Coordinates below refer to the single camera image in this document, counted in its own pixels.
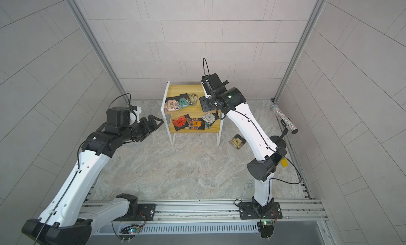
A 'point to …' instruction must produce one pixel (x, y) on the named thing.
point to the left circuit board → (128, 233)
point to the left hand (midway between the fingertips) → (163, 123)
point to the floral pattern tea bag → (193, 99)
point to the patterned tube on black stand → (286, 124)
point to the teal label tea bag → (184, 102)
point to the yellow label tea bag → (238, 141)
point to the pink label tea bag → (172, 105)
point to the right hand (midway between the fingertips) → (206, 102)
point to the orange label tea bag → (196, 123)
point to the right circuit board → (266, 228)
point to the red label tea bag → (181, 122)
